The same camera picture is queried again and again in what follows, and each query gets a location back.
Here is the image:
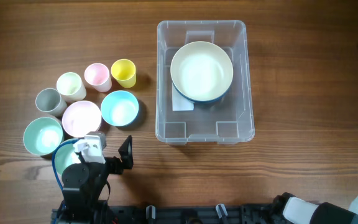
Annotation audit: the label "green bowl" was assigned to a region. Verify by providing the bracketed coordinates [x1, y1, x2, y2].
[54, 143, 81, 175]
[23, 117, 64, 156]

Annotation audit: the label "light blue bowl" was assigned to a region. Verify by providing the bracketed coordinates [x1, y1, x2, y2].
[101, 90, 139, 126]

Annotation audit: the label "pink bowl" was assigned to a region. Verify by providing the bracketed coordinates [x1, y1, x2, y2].
[62, 100, 102, 138]

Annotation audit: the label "grey cup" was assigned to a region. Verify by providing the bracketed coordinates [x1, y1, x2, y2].
[35, 88, 67, 117]

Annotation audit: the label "large dark blue bowl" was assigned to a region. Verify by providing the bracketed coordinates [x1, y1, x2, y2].
[172, 83, 231, 104]

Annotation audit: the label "clear plastic storage bin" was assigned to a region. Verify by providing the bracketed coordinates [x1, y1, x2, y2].
[155, 20, 255, 144]

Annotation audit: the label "large cream bowl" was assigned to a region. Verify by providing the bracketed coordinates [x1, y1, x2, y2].
[170, 41, 234, 100]

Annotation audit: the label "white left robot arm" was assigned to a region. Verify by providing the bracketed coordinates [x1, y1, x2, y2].
[53, 132, 134, 223]

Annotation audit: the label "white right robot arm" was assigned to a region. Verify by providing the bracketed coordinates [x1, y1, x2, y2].
[270, 194, 358, 224]

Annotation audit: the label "cream cup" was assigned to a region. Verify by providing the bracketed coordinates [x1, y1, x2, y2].
[57, 72, 86, 103]

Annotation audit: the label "white paper label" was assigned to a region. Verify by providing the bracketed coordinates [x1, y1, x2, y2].
[172, 85, 194, 111]

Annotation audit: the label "pink cup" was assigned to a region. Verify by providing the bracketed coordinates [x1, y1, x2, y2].
[84, 63, 112, 92]

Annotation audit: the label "yellow cup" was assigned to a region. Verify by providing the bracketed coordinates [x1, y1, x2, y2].
[111, 58, 136, 88]

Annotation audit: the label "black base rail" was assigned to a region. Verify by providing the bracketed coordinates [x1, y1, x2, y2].
[50, 203, 279, 224]

